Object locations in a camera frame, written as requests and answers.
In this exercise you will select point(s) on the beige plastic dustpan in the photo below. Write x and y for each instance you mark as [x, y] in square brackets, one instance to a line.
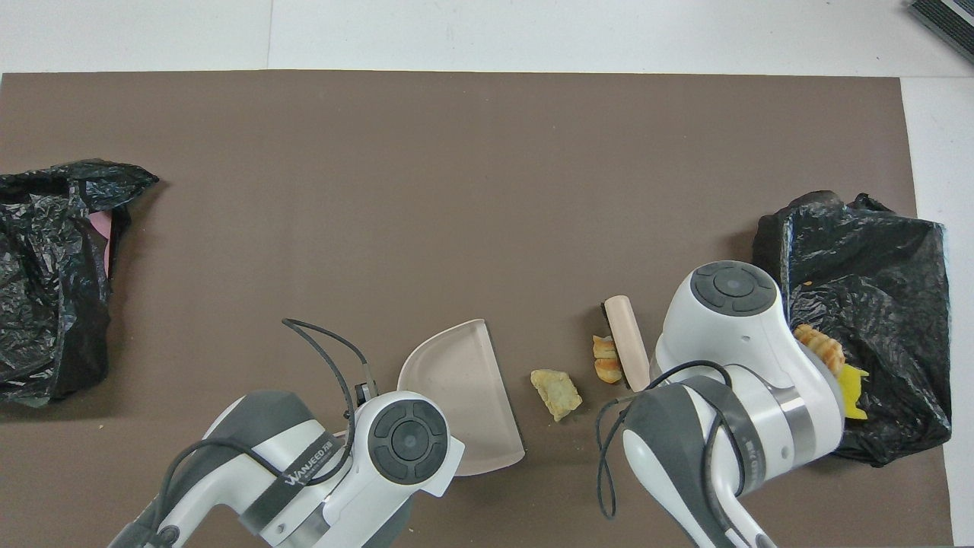
[464, 396]

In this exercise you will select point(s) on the pale bread chunk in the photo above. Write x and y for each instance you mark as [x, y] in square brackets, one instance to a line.
[557, 392]

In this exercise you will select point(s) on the striped bread roll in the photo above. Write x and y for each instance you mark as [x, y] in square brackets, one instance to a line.
[607, 369]

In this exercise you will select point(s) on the beige hand brush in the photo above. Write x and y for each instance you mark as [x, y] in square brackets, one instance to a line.
[628, 335]

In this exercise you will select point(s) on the golden croissant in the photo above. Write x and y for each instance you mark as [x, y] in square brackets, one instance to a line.
[823, 346]

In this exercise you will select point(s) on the notched yellow sponge piece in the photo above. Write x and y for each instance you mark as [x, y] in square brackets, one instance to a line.
[854, 392]

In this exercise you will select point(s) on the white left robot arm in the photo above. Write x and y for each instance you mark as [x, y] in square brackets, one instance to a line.
[411, 449]

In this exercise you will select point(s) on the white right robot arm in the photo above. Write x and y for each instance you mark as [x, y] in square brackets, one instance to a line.
[730, 342]

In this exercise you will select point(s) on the pink plastic bin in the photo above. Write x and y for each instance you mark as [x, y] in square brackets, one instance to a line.
[103, 236]

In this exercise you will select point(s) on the black bag lined bin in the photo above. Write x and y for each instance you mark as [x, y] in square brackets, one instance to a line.
[875, 266]

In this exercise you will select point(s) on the crumpled black trash bag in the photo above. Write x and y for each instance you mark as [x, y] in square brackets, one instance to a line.
[46, 304]

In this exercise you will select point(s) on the brown table mat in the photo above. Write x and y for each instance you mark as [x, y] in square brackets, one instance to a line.
[380, 137]

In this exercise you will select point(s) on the dark ribbed panel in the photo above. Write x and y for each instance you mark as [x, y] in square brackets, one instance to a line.
[951, 19]

